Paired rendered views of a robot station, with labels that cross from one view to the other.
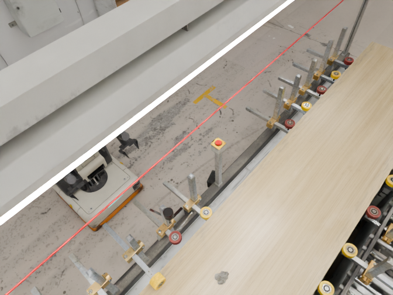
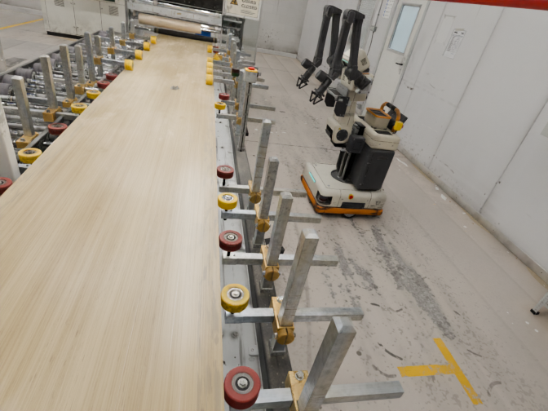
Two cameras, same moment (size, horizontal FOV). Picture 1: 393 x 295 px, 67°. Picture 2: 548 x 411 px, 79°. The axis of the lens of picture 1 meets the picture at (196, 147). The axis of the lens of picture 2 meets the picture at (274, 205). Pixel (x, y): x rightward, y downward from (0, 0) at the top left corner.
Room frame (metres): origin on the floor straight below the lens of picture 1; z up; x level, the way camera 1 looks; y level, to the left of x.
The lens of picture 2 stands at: (2.34, -1.85, 1.62)
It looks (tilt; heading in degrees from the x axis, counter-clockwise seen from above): 32 degrees down; 117
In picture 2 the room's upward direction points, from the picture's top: 12 degrees clockwise
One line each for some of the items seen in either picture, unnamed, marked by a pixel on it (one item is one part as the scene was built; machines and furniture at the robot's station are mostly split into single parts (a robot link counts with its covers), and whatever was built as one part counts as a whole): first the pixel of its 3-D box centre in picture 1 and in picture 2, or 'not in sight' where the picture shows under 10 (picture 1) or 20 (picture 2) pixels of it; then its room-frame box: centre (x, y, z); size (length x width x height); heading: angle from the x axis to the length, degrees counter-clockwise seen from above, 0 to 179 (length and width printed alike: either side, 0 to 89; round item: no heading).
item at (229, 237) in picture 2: (320, 93); (229, 248); (1.83, -1.12, 0.85); 0.08 x 0.08 x 0.11
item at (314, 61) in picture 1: (308, 81); (273, 252); (1.96, -1.05, 0.88); 0.04 x 0.04 x 0.48; 43
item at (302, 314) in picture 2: (313, 72); (296, 315); (2.14, -1.17, 0.81); 0.43 x 0.03 x 0.04; 43
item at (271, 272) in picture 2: (304, 88); (269, 262); (1.95, -1.03, 0.81); 0.14 x 0.06 x 0.05; 133
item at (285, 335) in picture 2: (319, 74); (281, 320); (2.12, -1.22, 0.81); 0.14 x 0.06 x 0.05; 133
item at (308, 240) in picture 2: (323, 62); (290, 299); (2.13, -1.23, 0.93); 0.04 x 0.04 x 0.48; 43
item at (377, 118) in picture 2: not in sight; (376, 118); (1.63, 1.11, 0.87); 0.23 x 0.15 x 0.11; 134
